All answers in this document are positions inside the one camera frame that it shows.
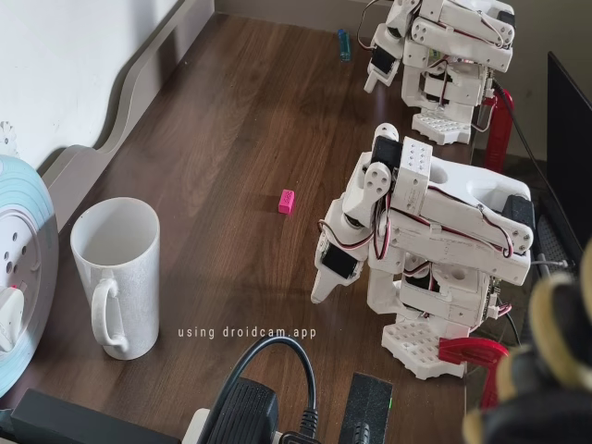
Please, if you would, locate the thin black cable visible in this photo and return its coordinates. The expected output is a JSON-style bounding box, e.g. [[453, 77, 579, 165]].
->
[[490, 78, 563, 204]]

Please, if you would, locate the flat black box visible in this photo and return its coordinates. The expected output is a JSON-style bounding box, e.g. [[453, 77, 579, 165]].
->
[[8, 388, 184, 444]]

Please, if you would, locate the black monitor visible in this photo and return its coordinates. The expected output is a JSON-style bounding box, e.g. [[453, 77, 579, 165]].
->
[[545, 50, 592, 260]]

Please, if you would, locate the light blue cable reel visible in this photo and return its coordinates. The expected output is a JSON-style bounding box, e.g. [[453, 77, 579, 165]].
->
[[0, 154, 60, 392]]

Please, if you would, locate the white power strip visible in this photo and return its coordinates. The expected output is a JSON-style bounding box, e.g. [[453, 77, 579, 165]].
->
[[182, 406, 218, 444]]

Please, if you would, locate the white ceramic mug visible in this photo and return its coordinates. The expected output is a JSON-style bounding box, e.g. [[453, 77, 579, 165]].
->
[[69, 197, 161, 361]]

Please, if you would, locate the thick black power cable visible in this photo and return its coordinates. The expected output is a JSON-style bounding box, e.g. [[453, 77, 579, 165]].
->
[[216, 336, 321, 444]]

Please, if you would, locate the grey wavy furniture moulding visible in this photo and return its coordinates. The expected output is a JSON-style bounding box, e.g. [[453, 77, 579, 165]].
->
[[36, 0, 216, 218]]

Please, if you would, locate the red table clamp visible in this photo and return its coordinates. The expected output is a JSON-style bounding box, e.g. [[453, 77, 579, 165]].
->
[[480, 87, 515, 172], [438, 337, 510, 411]]

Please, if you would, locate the black mesh object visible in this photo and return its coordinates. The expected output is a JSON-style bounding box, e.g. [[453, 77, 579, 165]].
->
[[531, 193, 580, 278]]

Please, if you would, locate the white gear-shaped ornament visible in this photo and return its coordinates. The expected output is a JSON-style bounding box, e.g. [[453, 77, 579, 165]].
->
[[0, 120, 18, 158]]

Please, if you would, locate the blurred black yellow object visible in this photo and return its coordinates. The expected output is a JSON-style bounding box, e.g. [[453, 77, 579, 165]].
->
[[462, 240, 592, 444]]

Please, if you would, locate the black ribbed power adapter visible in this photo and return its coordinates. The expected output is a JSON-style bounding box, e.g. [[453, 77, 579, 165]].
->
[[203, 376, 281, 444]]

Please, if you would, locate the black power brick green LED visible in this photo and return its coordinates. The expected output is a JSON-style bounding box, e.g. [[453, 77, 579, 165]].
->
[[339, 372, 394, 444]]

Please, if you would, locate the white 3D-printed leader arm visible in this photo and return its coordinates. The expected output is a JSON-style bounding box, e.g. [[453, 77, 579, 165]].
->
[[363, 0, 517, 147]]

